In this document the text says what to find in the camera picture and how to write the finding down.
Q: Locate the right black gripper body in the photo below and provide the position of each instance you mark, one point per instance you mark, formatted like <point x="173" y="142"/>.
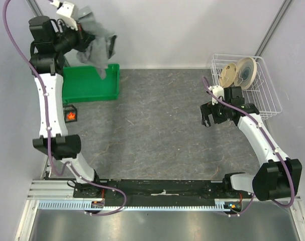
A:
<point x="219" y="111"/>

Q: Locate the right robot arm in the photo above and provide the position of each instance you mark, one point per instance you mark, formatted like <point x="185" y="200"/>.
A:
<point x="278" y="175"/>

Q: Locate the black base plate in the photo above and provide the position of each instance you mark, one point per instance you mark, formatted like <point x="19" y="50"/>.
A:
<point x="157" y="191"/>

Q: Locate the beige plate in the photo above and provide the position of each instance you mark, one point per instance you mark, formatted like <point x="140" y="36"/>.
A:
<point x="228" y="75"/>

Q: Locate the beige bowl blue centre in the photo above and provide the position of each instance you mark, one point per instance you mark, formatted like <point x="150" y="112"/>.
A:
<point x="246" y="72"/>

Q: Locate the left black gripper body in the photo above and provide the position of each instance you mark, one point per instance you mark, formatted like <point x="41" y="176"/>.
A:
<point x="77" y="40"/>

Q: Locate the aluminium frame rail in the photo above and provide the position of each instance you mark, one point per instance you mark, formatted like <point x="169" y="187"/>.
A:
<point x="250" y="220"/>

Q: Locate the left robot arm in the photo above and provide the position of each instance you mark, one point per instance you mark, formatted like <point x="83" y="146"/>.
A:
<point x="52" y="39"/>

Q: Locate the blue-white cable duct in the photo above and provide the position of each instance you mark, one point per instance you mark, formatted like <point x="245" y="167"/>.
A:
<point x="82" y="205"/>

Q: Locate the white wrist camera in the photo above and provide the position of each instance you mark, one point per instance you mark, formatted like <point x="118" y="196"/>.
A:
<point x="65" y="10"/>
<point x="218" y="92"/>

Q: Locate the green plastic tray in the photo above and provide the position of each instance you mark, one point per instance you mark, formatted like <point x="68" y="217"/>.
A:
<point x="83" y="84"/>

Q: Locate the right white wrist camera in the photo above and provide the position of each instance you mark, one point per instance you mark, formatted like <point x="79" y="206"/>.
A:
<point x="218" y="92"/>

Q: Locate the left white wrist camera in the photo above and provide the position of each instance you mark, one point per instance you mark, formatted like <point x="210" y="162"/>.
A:
<point x="65" y="10"/>

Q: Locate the grey button shirt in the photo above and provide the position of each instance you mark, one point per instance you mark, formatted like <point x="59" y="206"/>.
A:
<point x="102" y="48"/>

